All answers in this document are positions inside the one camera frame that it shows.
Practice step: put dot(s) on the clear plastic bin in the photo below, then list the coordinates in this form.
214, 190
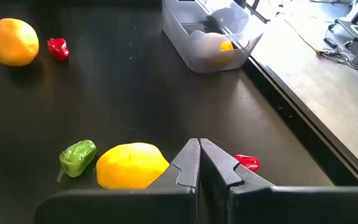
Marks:
182, 37

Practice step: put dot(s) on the yellow lemon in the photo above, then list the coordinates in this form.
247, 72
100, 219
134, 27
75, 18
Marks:
129, 166
12, 42
226, 46

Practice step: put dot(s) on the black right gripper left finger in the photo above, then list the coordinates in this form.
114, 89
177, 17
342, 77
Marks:
135, 205

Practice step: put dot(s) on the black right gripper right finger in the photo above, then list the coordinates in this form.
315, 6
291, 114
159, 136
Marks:
291, 205

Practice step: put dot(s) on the red bell pepper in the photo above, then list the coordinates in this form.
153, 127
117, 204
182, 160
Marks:
249, 162
58, 48

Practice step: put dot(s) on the green bell pepper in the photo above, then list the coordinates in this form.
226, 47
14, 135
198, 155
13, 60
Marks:
77, 157

